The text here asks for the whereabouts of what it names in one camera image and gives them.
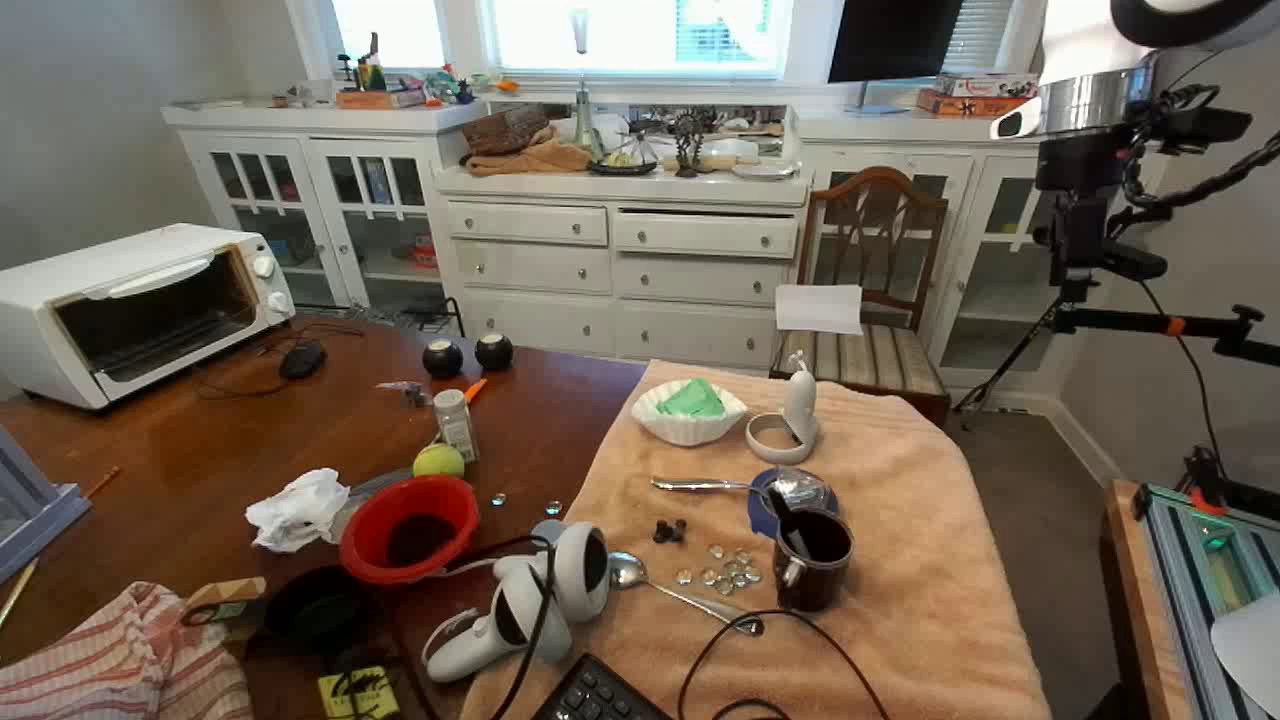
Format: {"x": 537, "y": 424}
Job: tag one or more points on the dark brown mug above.
{"x": 815, "y": 556}

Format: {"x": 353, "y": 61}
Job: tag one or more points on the white bowl with green sponge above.
{"x": 691, "y": 413}

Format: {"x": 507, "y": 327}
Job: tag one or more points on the silver pen tool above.
{"x": 699, "y": 484}

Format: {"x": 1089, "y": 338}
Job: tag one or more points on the white cabinet sideboard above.
{"x": 368, "y": 209}

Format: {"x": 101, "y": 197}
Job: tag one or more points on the black round ball right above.
{"x": 494, "y": 353}

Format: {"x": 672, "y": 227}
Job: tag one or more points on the black round ball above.
{"x": 494, "y": 353}
{"x": 440, "y": 360}

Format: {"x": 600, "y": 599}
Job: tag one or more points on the small spice jar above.
{"x": 454, "y": 422}

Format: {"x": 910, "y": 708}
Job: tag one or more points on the black round ball left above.
{"x": 440, "y": 360}

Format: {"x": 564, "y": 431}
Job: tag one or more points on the white paper sheet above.
{"x": 821, "y": 309}

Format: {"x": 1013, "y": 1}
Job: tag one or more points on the metal spoon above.
{"x": 630, "y": 573}

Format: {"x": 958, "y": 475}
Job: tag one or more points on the white VR controller upper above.
{"x": 582, "y": 571}

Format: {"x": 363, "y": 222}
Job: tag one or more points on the white vr controller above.
{"x": 522, "y": 616}
{"x": 582, "y": 571}

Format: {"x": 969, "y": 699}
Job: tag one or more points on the tan towel table cover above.
{"x": 926, "y": 623}

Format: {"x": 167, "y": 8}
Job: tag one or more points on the yellow green tennis ball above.
{"x": 438, "y": 461}

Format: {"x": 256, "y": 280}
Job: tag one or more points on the wooden chair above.
{"x": 880, "y": 234}

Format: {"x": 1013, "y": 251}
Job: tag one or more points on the red plastic bowl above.
{"x": 411, "y": 532}

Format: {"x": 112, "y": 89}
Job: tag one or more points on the white VR controller lower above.
{"x": 522, "y": 616}

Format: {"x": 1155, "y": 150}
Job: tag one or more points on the black keyboard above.
{"x": 590, "y": 689}

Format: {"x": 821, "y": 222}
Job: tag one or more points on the black computer mouse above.
{"x": 306, "y": 358}

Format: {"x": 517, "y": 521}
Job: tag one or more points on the crumpled white tissue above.
{"x": 298, "y": 514}

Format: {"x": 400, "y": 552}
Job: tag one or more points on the dark monitor screen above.
{"x": 892, "y": 38}

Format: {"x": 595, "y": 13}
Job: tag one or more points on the black bowl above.
{"x": 317, "y": 611}

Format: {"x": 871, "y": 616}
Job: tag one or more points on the white toaster oven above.
{"x": 119, "y": 317}

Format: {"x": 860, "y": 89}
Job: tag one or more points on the striped pink cloth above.
{"x": 128, "y": 663}

